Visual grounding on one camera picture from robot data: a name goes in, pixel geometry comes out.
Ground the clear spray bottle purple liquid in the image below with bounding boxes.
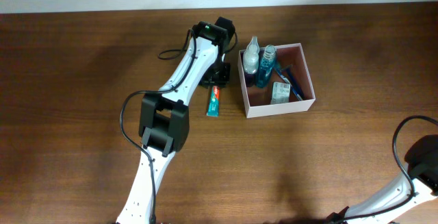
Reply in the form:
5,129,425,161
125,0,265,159
242,36,259,87

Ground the teal mouthwash bottle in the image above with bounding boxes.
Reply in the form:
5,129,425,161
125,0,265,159
255,45,276,88

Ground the blue white toothbrush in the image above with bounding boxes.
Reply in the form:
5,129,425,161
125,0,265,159
275,68,303,101

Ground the teal red toothpaste tube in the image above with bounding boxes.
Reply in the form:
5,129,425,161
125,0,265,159
207,86,220,117

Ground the green white soap box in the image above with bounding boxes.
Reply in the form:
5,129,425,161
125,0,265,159
270,82,290,105

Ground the blue disposable razor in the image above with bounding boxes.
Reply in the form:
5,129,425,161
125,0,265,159
275,63,304,100

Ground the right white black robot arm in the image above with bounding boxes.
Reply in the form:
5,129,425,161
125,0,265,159
325,134,437,223

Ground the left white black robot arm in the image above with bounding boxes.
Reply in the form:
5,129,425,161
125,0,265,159
116,17,238,224

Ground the white open cardboard box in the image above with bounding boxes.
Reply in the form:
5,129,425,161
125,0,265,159
237,43,315,119

